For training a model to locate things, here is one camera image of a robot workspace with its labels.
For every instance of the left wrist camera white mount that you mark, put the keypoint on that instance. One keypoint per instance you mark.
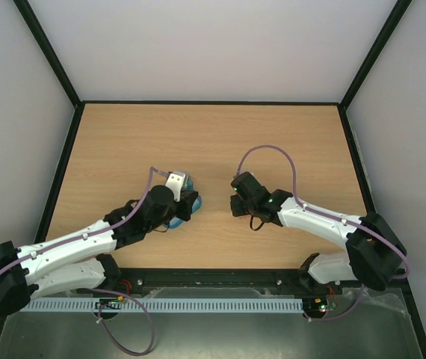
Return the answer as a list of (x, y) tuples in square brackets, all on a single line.
[(177, 182)]

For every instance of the light blue slotted cable duct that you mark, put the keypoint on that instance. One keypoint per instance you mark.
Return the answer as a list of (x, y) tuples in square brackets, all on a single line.
[(167, 305)]

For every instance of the blue transparent glasses case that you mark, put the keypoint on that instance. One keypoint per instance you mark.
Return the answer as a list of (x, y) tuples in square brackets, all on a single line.
[(179, 212)]

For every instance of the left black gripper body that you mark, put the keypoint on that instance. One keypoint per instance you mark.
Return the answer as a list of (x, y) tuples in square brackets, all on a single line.
[(184, 212)]

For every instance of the black metal frame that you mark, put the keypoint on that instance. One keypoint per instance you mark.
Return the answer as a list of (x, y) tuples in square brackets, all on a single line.
[(248, 278)]

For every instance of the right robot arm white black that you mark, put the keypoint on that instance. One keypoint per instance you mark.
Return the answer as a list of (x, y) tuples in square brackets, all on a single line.
[(371, 252)]

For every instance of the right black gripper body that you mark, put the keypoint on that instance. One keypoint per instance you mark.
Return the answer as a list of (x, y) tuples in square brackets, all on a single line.
[(239, 204)]

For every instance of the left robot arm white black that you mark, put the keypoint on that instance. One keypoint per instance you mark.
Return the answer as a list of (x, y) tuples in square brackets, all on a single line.
[(83, 260)]

